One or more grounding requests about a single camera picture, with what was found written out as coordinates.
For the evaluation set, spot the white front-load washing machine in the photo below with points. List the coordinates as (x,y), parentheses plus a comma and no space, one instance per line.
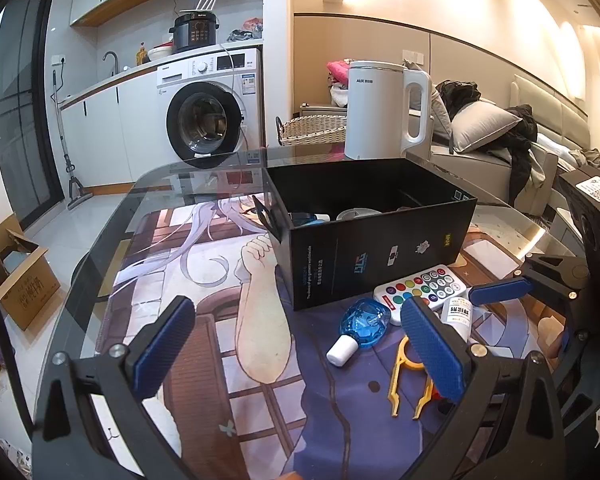
(180,77)

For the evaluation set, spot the white lower kitchen cabinets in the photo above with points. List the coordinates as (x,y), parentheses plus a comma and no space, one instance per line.
(110,135)

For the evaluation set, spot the black cardboard storage box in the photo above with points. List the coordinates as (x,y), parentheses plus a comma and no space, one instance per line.
(380,260)

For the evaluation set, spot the small yellow bottle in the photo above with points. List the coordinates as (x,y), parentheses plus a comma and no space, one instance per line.
(141,55)

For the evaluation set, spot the white bowl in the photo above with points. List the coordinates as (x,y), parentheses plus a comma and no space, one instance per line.
(160,54)

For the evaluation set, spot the white bottle with red cap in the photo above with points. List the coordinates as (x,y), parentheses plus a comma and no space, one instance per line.
(457,316)

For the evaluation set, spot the black jacket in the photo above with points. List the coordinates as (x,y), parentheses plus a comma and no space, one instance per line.
(527,150)

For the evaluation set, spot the open brown cardboard box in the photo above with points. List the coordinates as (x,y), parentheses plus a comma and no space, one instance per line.
(30,290)

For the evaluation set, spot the blue liquid bottle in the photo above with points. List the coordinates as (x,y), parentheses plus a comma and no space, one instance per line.
(365,322)

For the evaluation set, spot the white wall outlet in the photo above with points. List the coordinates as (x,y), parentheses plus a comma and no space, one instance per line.
(58,59)

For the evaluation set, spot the curved kitchen faucet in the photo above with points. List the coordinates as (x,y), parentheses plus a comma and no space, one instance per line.
(111,55)

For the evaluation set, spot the grey sofa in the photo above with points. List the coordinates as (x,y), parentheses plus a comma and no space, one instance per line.
(470,170)

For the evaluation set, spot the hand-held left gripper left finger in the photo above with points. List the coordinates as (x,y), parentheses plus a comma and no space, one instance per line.
(162,345)

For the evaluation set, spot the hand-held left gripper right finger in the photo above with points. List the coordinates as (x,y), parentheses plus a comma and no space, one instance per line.
(432,345)

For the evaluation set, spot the printed anime desk mat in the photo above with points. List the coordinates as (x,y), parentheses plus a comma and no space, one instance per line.
(260,360)

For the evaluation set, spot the flat mop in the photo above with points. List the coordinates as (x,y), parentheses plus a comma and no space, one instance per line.
(75,195)

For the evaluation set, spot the pink cloth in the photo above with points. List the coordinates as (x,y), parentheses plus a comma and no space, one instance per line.
(339,70)

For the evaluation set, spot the black framed glass door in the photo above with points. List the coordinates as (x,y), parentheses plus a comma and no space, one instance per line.
(25,110)

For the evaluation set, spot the white electric kettle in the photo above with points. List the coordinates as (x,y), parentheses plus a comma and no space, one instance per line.
(375,115)

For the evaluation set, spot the yellow plastic puller tool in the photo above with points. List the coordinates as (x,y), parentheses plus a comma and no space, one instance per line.
(396,385)

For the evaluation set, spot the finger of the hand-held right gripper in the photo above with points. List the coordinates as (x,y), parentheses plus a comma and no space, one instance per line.
(500,290)
(587,360)

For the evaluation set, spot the wall light switch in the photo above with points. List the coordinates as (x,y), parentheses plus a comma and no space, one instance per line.
(412,57)

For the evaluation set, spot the grey pillow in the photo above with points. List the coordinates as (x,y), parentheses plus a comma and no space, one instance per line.
(437,105)
(482,127)

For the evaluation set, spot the wicker basket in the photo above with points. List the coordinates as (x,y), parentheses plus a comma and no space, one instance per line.
(312,130)

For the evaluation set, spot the pink bag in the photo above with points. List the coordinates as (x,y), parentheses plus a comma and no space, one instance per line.
(253,25)

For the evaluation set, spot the white wifi router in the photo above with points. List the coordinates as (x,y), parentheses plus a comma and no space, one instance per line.
(207,2)

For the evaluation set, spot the black electric pressure cooker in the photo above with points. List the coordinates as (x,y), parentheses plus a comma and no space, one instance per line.
(195,32)

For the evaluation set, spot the grey cloth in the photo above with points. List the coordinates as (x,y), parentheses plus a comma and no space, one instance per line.
(242,36)

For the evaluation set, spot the person's right hand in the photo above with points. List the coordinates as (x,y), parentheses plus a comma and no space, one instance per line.
(551,335)

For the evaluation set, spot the black clothing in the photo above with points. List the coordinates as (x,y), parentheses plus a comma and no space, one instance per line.
(457,95)

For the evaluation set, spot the white remote with coloured buttons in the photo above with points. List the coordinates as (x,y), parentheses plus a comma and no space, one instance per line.
(415,290)

